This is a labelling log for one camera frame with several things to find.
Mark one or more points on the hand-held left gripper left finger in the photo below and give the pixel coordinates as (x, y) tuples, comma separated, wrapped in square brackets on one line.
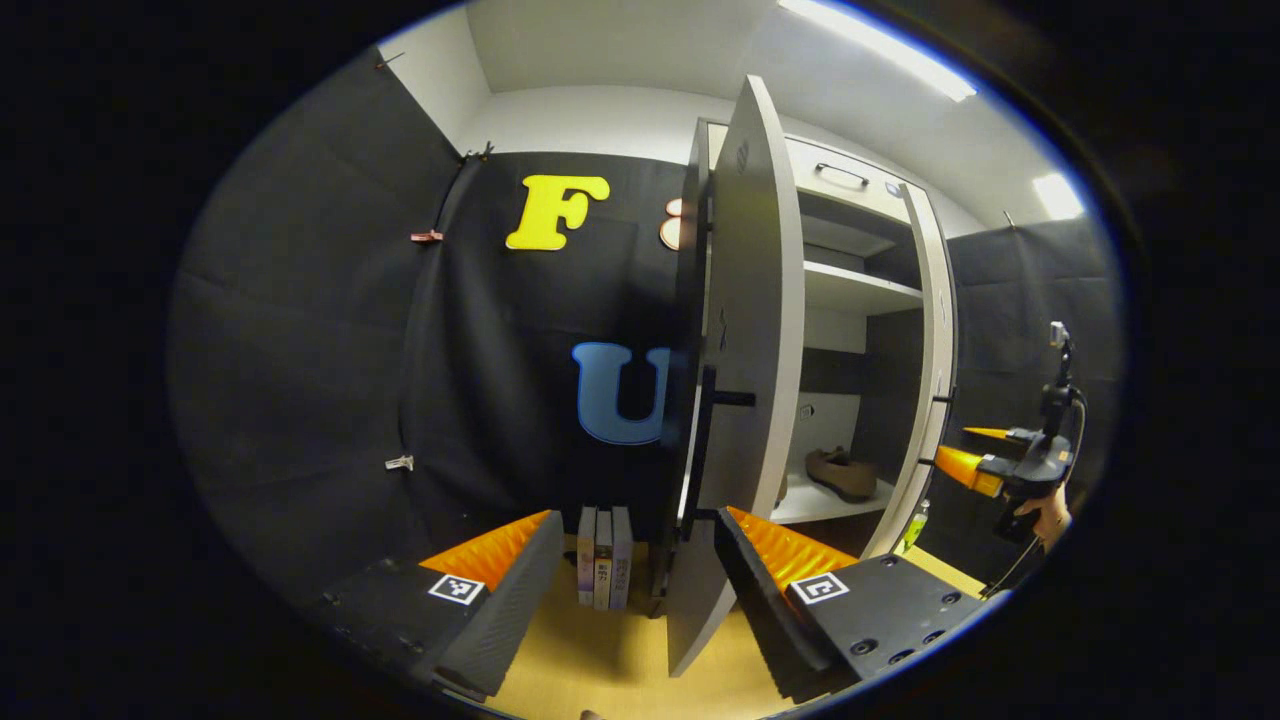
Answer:
[(505, 610)]

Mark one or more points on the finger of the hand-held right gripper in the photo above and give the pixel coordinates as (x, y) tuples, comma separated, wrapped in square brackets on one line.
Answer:
[(965, 468), (990, 434)]

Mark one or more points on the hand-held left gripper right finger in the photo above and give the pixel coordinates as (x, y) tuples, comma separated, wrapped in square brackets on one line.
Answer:
[(765, 610)]

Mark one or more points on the brown fuzzy shoe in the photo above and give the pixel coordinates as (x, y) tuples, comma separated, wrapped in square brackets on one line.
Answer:
[(840, 475)]

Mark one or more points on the white shoe cabinet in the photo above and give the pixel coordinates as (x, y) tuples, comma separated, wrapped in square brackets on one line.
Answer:
[(850, 290)]

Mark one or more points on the beige cabinet drawer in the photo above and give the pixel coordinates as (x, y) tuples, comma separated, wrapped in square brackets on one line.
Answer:
[(800, 170)]

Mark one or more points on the green bottle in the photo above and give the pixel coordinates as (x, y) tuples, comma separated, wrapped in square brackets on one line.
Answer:
[(915, 525)]

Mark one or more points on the black backdrop cloth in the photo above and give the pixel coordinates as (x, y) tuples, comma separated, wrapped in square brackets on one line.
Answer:
[(300, 350), (1010, 300), (480, 350)]

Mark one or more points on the white cloth clip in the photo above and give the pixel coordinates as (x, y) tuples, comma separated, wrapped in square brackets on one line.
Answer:
[(399, 463)]

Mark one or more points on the small ceiling light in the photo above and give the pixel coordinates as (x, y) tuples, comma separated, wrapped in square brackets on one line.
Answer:
[(1058, 196)]

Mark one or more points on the reddish cloth clip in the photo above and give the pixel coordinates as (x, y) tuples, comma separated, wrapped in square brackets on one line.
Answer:
[(427, 236)]

